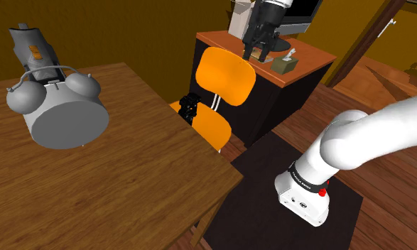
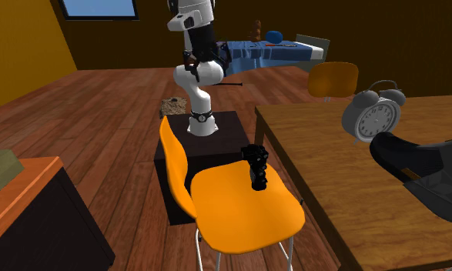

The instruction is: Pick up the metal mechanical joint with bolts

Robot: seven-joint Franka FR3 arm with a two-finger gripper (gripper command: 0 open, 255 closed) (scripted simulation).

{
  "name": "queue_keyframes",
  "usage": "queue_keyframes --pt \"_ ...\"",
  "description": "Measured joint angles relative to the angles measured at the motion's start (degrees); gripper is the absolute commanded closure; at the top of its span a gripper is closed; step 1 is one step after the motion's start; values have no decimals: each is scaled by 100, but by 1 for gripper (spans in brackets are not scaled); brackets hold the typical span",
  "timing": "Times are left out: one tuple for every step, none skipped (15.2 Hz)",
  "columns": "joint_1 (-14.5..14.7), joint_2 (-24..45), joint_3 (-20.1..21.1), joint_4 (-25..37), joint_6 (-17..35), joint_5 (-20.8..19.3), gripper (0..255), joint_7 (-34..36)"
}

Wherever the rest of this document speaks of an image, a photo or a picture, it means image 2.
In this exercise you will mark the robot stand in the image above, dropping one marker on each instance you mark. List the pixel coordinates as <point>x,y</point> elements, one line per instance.
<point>227,131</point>

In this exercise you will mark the bed with blue cover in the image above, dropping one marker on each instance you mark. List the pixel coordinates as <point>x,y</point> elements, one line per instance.
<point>263,54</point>

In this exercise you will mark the orange chair with white legs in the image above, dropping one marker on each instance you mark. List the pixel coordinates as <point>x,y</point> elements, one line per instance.
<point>240,219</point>

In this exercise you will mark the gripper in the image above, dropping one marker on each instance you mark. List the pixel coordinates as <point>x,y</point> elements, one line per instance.
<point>202,41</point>

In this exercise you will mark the black shoe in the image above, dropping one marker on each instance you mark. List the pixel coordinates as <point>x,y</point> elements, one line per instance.
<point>420,165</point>

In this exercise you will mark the dark cabinet with wooden top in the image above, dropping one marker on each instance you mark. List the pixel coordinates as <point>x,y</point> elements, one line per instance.
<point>30,225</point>

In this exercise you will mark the brown chair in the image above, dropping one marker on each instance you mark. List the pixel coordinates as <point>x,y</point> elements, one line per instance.
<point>332,80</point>

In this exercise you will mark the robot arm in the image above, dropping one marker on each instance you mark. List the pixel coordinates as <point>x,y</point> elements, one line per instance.
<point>199,95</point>

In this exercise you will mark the blue ball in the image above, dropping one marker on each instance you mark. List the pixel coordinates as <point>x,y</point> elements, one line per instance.
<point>274,36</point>

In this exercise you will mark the olive green box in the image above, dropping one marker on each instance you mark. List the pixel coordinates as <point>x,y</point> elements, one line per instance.
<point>0,169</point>

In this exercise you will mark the brown figure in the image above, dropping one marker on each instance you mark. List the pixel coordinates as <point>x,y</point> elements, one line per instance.
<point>256,32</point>

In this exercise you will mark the brown rock-like lump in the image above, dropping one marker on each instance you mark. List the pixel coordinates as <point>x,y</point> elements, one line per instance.
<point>173,107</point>

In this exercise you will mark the wooden table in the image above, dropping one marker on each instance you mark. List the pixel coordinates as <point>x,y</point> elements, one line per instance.
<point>342,180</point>

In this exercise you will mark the grey alarm clock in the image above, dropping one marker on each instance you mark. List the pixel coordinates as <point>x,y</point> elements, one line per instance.
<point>374,120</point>

